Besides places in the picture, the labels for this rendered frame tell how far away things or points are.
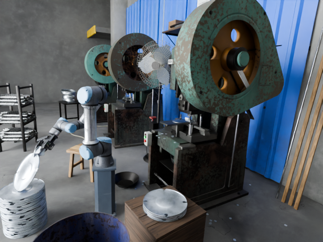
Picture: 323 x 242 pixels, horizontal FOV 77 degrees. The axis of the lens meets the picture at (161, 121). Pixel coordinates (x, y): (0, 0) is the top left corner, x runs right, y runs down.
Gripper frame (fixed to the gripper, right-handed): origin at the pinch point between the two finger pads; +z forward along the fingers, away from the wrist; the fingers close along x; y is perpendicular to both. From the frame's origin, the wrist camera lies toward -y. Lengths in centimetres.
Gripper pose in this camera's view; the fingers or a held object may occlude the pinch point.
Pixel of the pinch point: (35, 155)
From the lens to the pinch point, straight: 185.6
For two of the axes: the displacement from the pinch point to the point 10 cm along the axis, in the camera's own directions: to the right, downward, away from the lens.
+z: -4.1, 8.1, -4.2
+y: 8.4, 1.6, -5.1
